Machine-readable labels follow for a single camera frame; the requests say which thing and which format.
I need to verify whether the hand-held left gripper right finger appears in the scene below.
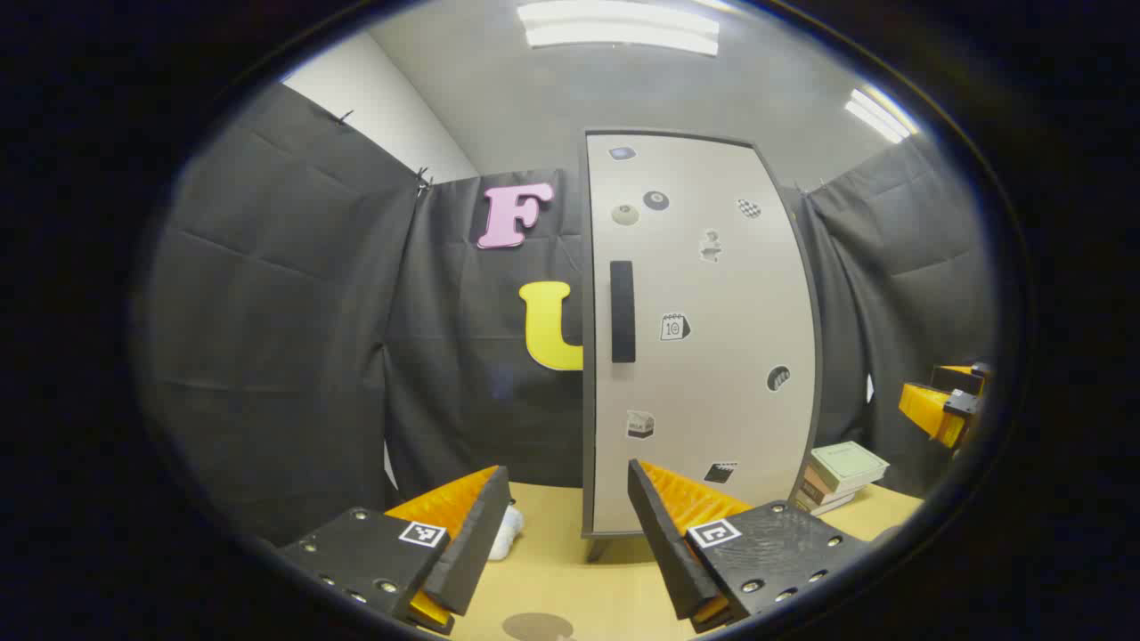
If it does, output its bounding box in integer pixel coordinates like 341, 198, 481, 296
627, 458, 871, 635

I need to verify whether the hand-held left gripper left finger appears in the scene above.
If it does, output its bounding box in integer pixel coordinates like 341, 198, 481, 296
276, 465, 512, 637

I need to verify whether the round grey coaster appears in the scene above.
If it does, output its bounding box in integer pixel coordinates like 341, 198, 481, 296
501, 613, 576, 641

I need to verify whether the grey cabinet door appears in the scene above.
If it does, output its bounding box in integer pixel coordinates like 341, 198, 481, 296
588, 134, 818, 535

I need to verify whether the black cabinet door handle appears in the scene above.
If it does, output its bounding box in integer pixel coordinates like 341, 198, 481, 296
610, 260, 637, 364

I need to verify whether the dark grey cabinet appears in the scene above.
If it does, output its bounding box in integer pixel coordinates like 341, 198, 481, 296
582, 127, 825, 564

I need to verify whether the white plush toy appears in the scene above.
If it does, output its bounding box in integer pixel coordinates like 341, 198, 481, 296
488, 505, 525, 562

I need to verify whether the green book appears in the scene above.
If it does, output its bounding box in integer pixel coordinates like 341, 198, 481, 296
809, 441, 890, 495

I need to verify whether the brown book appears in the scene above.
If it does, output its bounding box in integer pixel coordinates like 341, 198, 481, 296
799, 467, 856, 507

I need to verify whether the grey book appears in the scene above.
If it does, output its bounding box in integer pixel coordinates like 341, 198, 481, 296
793, 488, 860, 517

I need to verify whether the black backdrop cloth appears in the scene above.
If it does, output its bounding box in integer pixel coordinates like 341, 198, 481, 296
142, 82, 994, 548

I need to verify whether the small ceiling light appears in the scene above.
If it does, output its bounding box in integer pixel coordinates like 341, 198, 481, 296
844, 86, 918, 145

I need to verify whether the long ceiling light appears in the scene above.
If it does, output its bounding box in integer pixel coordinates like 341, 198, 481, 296
517, 0, 721, 56

